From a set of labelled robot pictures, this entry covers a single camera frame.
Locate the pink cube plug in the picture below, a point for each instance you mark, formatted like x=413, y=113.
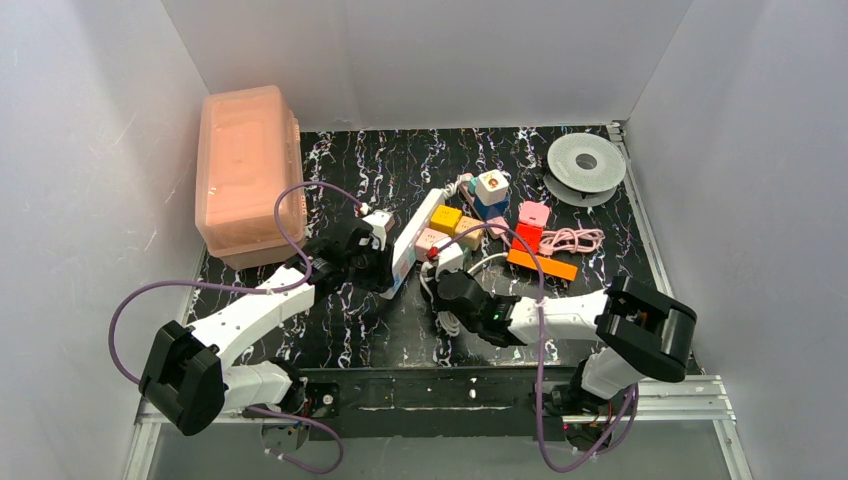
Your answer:
x=425, y=241
x=533, y=214

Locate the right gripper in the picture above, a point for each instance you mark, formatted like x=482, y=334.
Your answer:
x=445, y=287

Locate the yellow cube plug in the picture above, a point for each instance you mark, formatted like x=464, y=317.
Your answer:
x=445, y=219

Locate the beige cube plug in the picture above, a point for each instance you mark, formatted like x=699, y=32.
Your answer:
x=471, y=241

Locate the blue cube socket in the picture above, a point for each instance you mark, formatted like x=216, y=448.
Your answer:
x=486, y=212

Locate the white cartoon cube plug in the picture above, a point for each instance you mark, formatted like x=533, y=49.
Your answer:
x=491, y=187

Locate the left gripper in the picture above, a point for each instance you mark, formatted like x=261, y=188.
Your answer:
x=374, y=266

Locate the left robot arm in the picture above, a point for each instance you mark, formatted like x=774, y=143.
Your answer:
x=191, y=375

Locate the grey filament spool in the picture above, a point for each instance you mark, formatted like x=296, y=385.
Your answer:
x=583, y=170

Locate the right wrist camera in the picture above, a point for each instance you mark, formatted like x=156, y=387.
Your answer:
x=447, y=258

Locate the pink cube plug on strip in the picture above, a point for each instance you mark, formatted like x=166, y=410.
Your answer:
x=425, y=241

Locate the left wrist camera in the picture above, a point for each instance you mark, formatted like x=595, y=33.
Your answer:
x=381, y=222

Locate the white power strip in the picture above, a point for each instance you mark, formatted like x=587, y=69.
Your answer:
x=404, y=255

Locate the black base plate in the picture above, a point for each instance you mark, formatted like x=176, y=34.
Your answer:
x=425, y=402

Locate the pink plastic storage box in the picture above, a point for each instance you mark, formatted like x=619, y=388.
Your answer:
x=248, y=160

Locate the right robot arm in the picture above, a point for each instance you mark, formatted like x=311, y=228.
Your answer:
x=645, y=333

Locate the red cube socket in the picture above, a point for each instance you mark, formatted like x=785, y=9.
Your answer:
x=527, y=238

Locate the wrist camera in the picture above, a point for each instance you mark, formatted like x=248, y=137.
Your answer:
x=447, y=258
x=381, y=222

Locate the orange power bank socket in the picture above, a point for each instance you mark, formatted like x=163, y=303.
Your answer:
x=549, y=267

